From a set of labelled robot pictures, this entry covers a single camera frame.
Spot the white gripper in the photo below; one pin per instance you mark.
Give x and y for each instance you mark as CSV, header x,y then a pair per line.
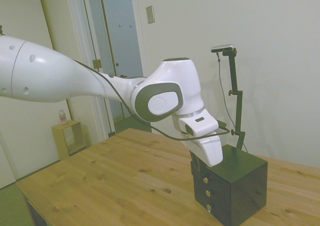
x,y
212,151

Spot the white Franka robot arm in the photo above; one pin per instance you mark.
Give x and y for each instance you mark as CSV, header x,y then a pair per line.
x,y
50,68

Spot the white interior door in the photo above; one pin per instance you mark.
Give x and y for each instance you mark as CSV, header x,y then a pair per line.
x,y
122,49

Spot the wooden crate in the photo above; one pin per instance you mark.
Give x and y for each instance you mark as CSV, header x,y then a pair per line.
x,y
58,141

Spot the brass door hinge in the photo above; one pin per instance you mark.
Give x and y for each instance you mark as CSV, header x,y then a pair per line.
x,y
97,64

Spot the bottle with red label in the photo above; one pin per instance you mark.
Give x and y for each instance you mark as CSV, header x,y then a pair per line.
x,y
63,117

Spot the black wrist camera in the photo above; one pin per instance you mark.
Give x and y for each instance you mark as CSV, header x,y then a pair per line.
x,y
222,124

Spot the black camera stand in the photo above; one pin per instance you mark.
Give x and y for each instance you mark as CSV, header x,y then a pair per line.
x,y
238,106

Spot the grey camera on stand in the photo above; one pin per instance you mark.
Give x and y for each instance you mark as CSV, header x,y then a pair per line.
x,y
222,47

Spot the metal light switch plate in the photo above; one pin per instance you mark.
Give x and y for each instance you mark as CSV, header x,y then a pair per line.
x,y
150,15

